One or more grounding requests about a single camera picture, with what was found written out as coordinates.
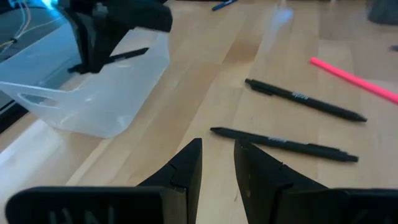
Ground black pen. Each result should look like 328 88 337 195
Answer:
67 47 150 74
244 78 368 123
210 126 359 163

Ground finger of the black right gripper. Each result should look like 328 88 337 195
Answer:
91 18 126 73
66 14 95 74

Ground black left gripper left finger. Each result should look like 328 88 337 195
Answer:
5 138 203 224

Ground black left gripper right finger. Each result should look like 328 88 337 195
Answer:
234 139 398 224

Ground translucent plastic bin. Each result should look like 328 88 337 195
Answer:
0 23 171 139

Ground pink pencil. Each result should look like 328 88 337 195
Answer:
309 57 398 105

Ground white cable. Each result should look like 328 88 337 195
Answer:
12 0 65 43

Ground yellow cable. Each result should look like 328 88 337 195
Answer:
0 0 34 50

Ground blue pen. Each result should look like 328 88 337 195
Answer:
211 0 239 12

